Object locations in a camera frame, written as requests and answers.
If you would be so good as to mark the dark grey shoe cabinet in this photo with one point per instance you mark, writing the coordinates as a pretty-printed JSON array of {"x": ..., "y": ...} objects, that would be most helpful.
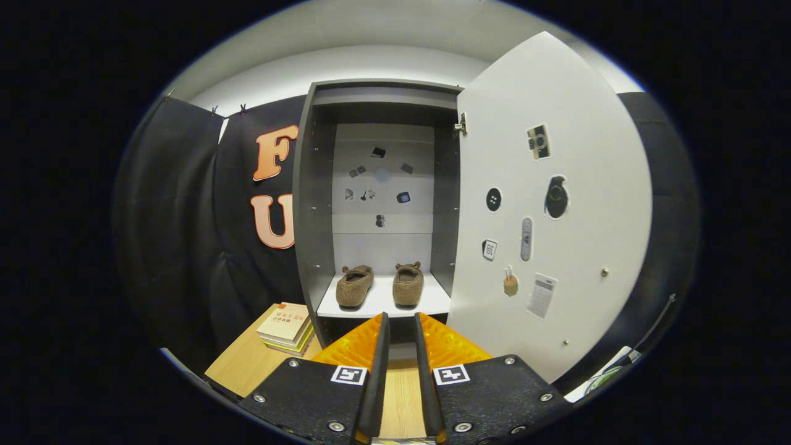
[{"x": 309, "y": 216}]

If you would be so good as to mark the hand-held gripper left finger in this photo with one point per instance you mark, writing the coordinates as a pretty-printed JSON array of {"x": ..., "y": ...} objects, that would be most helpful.
[{"x": 378, "y": 383}]

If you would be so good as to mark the black backdrop cloth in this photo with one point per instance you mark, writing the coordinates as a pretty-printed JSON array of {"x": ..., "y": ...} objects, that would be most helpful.
[{"x": 173, "y": 247}]

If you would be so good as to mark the brown fuzzy shoe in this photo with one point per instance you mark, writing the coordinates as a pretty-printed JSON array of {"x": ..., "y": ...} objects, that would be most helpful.
[
  {"x": 408, "y": 287},
  {"x": 354, "y": 290}
]

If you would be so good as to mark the beige shoe cabinet door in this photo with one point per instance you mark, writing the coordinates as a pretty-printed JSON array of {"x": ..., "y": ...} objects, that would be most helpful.
[{"x": 587, "y": 216}]

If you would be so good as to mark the white and green object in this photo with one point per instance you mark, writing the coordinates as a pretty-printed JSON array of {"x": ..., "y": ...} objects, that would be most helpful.
[{"x": 602, "y": 377}]

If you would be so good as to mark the row of black cloth clips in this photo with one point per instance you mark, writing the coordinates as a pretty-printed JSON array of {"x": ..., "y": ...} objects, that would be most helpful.
[{"x": 242, "y": 109}]

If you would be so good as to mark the metal door hinge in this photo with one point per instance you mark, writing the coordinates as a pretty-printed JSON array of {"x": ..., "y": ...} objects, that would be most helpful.
[{"x": 461, "y": 127}]

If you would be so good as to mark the orange and white cover book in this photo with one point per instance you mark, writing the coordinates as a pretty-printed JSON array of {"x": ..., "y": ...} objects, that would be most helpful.
[{"x": 284, "y": 321}]

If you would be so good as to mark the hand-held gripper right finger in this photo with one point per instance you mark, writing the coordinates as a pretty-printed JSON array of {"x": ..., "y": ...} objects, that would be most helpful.
[{"x": 427, "y": 383}]

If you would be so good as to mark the yellow-edged book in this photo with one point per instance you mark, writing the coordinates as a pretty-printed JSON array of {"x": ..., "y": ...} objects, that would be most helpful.
[{"x": 300, "y": 345}]

